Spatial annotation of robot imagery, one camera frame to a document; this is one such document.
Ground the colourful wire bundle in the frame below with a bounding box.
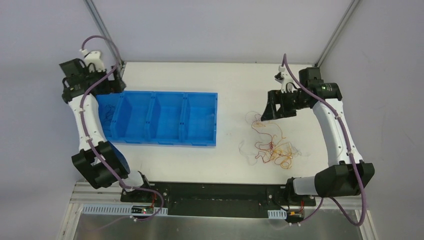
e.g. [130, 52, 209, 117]
[237, 110, 304, 170]

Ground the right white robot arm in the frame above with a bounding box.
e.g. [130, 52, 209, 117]
[261, 66, 375, 205]

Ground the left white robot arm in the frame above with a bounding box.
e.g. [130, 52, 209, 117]
[59, 58, 153, 203]

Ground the blue compartment bin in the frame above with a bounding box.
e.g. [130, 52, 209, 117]
[97, 91, 218, 147]

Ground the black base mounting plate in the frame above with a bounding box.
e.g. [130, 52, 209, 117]
[120, 181, 316, 218]

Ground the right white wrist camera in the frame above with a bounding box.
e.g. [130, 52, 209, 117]
[274, 65, 294, 93]

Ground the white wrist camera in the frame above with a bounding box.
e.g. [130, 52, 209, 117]
[274, 65, 294, 93]
[79, 49, 107, 72]

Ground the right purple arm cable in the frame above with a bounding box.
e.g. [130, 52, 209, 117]
[281, 53, 368, 227]

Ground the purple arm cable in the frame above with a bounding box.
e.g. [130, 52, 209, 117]
[281, 53, 368, 227]
[79, 35, 165, 223]

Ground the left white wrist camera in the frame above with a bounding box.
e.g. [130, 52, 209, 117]
[79, 49, 107, 72]

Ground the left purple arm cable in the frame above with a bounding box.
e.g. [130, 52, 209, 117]
[79, 35, 165, 223]

